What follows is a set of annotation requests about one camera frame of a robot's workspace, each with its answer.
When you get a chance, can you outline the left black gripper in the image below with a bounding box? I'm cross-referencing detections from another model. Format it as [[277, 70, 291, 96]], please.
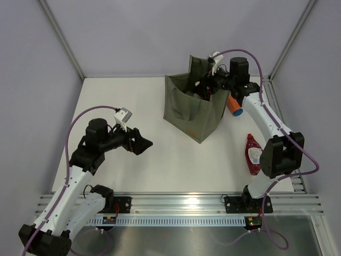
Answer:
[[100, 121, 152, 155]]

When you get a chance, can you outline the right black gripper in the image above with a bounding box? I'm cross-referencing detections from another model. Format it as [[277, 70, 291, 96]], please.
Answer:
[[192, 62, 236, 99]]

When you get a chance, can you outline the green pump bottle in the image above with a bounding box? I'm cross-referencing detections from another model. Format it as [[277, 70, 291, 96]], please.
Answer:
[[185, 91, 201, 99]]

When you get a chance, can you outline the orange bottle blue base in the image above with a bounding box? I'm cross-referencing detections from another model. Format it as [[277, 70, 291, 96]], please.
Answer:
[[226, 95, 243, 116]]

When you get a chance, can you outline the red bottle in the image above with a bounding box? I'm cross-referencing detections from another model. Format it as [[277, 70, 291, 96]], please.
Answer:
[[245, 133, 263, 175]]

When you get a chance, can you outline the green bottle beige cap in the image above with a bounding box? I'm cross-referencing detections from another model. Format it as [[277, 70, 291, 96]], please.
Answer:
[[193, 81, 207, 100]]

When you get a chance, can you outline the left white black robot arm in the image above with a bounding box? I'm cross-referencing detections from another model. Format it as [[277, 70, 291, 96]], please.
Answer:
[[19, 118, 153, 255]]

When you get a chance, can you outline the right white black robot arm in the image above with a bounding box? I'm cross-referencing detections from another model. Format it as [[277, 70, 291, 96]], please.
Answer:
[[195, 52, 304, 213]]

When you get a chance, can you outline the green canvas bag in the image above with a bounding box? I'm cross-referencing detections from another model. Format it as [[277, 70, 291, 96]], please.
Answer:
[[163, 55, 230, 143]]

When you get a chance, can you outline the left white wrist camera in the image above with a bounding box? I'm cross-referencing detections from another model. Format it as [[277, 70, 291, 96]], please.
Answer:
[[113, 108, 132, 132]]

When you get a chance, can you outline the aluminium mounting rail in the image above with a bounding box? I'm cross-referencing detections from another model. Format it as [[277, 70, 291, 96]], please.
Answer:
[[34, 192, 325, 217]]

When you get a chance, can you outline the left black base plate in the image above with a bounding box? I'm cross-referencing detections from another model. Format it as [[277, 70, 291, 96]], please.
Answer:
[[100, 196, 132, 214]]

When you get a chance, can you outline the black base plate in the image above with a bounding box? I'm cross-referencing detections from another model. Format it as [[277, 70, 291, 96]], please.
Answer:
[[100, 196, 132, 214], [223, 196, 273, 214]]

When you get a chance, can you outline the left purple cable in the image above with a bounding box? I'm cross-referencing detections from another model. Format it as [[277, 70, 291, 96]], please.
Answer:
[[21, 106, 119, 256]]

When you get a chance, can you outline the purple cable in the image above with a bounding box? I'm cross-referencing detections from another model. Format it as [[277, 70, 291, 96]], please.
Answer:
[[21, 106, 119, 256], [209, 49, 320, 250]]

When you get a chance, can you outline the white slotted cable duct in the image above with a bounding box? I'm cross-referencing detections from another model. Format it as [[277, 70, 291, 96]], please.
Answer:
[[86, 216, 246, 227]]

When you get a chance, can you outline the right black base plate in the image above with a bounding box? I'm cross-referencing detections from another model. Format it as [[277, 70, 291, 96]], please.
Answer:
[[223, 196, 273, 214]]

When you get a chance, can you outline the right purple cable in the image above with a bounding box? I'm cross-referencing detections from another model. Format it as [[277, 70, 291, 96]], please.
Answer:
[[209, 49, 320, 250]]

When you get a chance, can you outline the right aluminium frame post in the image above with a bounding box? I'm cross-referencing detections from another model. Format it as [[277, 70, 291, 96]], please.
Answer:
[[267, 0, 318, 82]]

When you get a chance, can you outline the aluminium frame post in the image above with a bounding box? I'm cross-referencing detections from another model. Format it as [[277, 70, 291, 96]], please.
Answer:
[[267, 0, 318, 82], [37, 0, 86, 82]]

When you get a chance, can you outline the left aluminium frame post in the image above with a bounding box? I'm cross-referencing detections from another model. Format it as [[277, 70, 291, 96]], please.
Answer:
[[37, 0, 86, 82]]

